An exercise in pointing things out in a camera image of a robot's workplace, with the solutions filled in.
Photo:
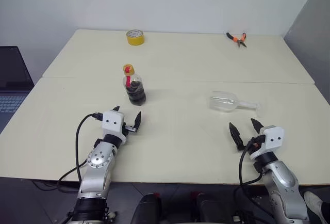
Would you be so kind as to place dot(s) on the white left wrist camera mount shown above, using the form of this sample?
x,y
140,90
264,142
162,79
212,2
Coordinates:
x,y
112,122

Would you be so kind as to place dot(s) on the clear plastic wine glass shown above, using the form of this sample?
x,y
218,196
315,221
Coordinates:
x,y
221,101

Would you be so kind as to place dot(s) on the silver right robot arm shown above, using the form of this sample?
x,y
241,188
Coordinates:
x,y
283,182

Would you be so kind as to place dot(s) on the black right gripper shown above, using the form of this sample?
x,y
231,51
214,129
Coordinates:
x,y
257,140

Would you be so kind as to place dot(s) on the dark laptop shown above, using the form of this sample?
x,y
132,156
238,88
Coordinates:
x,y
13,74

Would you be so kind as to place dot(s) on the dark rounded shape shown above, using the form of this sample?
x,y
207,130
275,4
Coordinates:
x,y
208,208
147,208

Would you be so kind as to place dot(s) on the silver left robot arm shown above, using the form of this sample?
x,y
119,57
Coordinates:
x,y
95,167

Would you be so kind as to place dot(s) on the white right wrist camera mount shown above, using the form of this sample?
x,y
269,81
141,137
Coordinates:
x,y
273,137

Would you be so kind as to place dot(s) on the yellow tape roll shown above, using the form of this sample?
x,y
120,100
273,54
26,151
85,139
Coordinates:
x,y
135,39

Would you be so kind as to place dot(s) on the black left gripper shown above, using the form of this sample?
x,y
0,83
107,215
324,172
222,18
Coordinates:
x,y
129,129

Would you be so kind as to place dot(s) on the grey partition panel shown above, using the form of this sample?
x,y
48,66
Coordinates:
x,y
314,28

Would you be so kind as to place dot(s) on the white shoe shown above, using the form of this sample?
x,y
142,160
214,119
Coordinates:
x,y
313,203

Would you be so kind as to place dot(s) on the orange and black pliers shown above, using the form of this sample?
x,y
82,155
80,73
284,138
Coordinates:
x,y
241,40

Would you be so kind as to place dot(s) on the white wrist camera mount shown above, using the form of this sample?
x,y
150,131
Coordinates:
x,y
273,137
112,122

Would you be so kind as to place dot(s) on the dark soda bottle yellow cap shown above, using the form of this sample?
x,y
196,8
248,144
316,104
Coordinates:
x,y
135,95

